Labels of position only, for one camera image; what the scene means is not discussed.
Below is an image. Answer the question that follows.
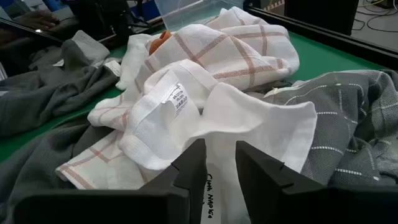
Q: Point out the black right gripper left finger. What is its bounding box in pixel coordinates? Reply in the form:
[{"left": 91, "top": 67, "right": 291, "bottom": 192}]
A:
[{"left": 12, "top": 138, "right": 208, "bottom": 224}]

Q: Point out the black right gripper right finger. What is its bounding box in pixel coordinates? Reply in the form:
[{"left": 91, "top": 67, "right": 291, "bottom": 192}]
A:
[{"left": 235, "top": 140, "right": 398, "bottom": 224}]

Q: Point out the plain white towel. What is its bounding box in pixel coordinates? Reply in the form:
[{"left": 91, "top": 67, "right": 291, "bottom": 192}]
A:
[{"left": 118, "top": 58, "right": 318, "bottom": 224}]

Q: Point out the grey white-checked towel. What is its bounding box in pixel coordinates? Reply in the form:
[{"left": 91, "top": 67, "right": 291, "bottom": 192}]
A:
[{"left": 264, "top": 68, "right": 398, "bottom": 187}]

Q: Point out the white red-checked towel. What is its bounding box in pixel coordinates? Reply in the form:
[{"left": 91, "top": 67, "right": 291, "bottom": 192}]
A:
[{"left": 55, "top": 6, "right": 301, "bottom": 190}]

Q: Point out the orange towel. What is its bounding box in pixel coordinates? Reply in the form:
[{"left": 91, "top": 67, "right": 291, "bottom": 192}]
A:
[{"left": 148, "top": 29, "right": 173, "bottom": 56}]

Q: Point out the dark grey waffle towel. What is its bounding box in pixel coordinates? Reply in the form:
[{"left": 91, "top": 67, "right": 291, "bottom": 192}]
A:
[{"left": 0, "top": 119, "right": 131, "bottom": 224}]

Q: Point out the light grey towel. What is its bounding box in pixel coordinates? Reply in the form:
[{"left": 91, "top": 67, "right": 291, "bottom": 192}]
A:
[{"left": 60, "top": 29, "right": 111, "bottom": 68}]

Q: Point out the clear plastic bin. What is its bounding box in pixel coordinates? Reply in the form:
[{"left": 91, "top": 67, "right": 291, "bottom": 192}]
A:
[{"left": 154, "top": 0, "right": 245, "bottom": 32}]

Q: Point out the black panel board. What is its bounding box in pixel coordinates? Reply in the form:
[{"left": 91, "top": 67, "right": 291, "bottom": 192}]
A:
[{"left": 284, "top": 0, "right": 360, "bottom": 35}]

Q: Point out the person's hand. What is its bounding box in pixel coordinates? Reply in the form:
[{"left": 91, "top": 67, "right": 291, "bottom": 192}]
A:
[{"left": 14, "top": 10, "right": 60, "bottom": 31}]

